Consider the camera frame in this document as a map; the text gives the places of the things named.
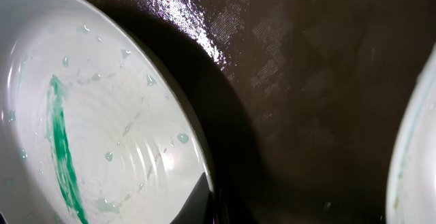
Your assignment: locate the dark brown serving tray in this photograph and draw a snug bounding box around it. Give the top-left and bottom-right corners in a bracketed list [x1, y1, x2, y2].
[87, 0, 435, 223]

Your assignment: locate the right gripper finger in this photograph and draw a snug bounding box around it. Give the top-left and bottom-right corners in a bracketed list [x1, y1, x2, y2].
[171, 173, 213, 224]

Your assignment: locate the white plate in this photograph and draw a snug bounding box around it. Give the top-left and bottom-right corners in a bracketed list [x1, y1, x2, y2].
[386, 50, 435, 224]
[1, 0, 217, 223]

